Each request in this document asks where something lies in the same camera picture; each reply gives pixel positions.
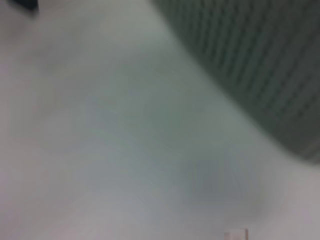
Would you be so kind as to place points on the white two-stud brick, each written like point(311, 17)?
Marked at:
point(236, 235)

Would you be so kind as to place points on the grey-green perforated storage bin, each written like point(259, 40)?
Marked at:
point(250, 62)

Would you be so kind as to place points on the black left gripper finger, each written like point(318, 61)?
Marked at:
point(25, 3)

